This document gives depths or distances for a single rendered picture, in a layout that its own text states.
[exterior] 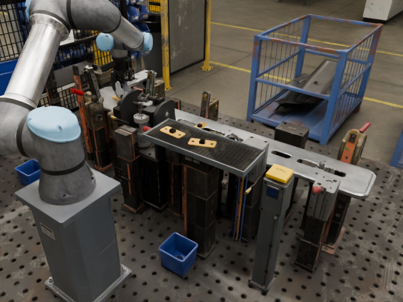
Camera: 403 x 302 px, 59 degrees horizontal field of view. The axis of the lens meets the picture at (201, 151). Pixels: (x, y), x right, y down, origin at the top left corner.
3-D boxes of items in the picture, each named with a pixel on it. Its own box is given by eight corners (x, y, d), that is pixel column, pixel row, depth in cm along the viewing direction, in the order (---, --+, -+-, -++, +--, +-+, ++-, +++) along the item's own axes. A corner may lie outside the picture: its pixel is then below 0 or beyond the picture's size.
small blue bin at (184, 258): (198, 261, 130) (199, 244, 125) (183, 280, 123) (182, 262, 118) (175, 248, 135) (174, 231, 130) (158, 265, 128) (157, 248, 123)
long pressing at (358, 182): (379, 171, 130) (381, 167, 129) (365, 204, 114) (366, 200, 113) (109, 86, 194) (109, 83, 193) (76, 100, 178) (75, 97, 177)
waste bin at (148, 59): (185, 71, 505) (184, 17, 467) (161, 81, 470) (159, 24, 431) (157, 63, 529) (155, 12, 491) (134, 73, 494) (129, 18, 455)
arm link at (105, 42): (119, 34, 141) (129, 27, 150) (92, 33, 142) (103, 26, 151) (121, 54, 145) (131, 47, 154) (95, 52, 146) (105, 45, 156)
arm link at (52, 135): (72, 174, 90) (62, 126, 83) (23, 168, 92) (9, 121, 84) (92, 149, 100) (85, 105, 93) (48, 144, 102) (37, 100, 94)
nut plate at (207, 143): (216, 142, 112) (216, 138, 111) (214, 148, 109) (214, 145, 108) (191, 138, 113) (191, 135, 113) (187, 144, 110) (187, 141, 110)
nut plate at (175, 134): (186, 134, 116) (186, 131, 115) (178, 139, 113) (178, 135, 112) (167, 126, 120) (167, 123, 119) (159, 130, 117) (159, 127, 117)
